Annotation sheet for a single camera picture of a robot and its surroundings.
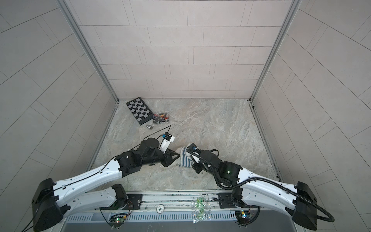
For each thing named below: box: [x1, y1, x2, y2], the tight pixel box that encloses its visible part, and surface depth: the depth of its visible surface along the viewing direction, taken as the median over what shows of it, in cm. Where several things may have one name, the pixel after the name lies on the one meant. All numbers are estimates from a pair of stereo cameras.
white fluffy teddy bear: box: [179, 145, 194, 168], surface depth 75 cm
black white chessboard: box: [125, 96, 154, 126], surface depth 107 cm
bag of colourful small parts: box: [152, 113, 170, 124], surface depth 104 cm
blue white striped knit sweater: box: [180, 145, 194, 169], surface depth 75 cm
